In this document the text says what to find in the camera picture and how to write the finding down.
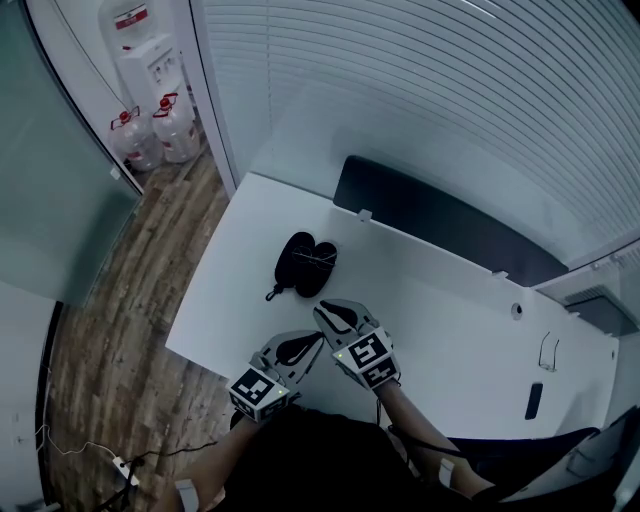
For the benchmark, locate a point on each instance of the dark thin-frame glasses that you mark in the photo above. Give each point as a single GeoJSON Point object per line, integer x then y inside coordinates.
{"type": "Point", "coordinates": [547, 367]}

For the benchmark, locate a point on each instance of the person's left forearm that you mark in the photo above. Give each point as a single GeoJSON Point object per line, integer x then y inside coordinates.
{"type": "Point", "coordinates": [215, 460]}

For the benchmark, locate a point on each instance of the black office chair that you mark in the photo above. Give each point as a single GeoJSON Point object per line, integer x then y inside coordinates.
{"type": "Point", "coordinates": [525, 442]}

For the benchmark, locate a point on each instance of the large water bottle red label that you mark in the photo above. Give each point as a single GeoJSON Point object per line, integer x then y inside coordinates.
{"type": "Point", "coordinates": [125, 25]}

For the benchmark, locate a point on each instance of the short dark desk divider panel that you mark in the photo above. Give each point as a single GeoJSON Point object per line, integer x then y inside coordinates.
{"type": "Point", "coordinates": [605, 315]}

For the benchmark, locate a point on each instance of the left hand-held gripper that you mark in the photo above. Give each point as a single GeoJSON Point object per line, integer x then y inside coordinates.
{"type": "Point", "coordinates": [255, 392]}

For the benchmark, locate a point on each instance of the person's right forearm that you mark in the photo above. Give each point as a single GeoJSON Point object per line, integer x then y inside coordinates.
{"type": "Point", "coordinates": [410, 420]}

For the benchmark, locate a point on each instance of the person's black clothing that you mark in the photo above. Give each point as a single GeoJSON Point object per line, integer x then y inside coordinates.
{"type": "Point", "coordinates": [320, 460]}

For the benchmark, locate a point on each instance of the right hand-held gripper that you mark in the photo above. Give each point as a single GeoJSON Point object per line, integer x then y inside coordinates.
{"type": "Point", "coordinates": [367, 357]}

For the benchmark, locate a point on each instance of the black glasses case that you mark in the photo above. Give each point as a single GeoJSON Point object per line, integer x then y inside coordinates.
{"type": "Point", "coordinates": [287, 272]}

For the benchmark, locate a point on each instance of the white power strip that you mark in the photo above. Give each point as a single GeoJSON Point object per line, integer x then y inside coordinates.
{"type": "Point", "coordinates": [125, 470]}

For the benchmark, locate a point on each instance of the black smartphone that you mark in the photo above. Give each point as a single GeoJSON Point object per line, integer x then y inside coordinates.
{"type": "Point", "coordinates": [534, 401]}

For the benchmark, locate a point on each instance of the frosted glass door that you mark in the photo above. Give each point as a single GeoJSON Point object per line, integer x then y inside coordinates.
{"type": "Point", "coordinates": [50, 200]}

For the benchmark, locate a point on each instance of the white water dispenser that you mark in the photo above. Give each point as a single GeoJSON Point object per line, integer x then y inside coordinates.
{"type": "Point", "coordinates": [145, 70]}

